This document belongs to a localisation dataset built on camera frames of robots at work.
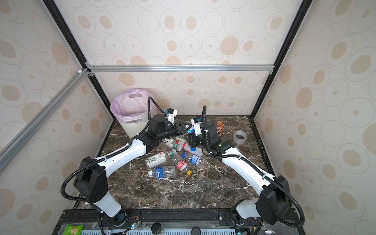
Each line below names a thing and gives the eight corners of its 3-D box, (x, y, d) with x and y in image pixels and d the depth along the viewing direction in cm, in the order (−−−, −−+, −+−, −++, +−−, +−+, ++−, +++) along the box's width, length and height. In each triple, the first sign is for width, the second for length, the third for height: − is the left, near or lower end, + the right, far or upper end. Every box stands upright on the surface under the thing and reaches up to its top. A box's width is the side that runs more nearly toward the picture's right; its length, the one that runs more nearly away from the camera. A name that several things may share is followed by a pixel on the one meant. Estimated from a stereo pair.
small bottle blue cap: (189, 163, 93) (189, 161, 90) (191, 156, 96) (191, 153, 94) (196, 165, 92) (196, 163, 90) (198, 158, 95) (198, 155, 93)
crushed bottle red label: (180, 172, 91) (180, 168, 87) (176, 167, 93) (176, 163, 89) (187, 166, 93) (187, 163, 89) (183, 162, 95) (183, 158, 91)
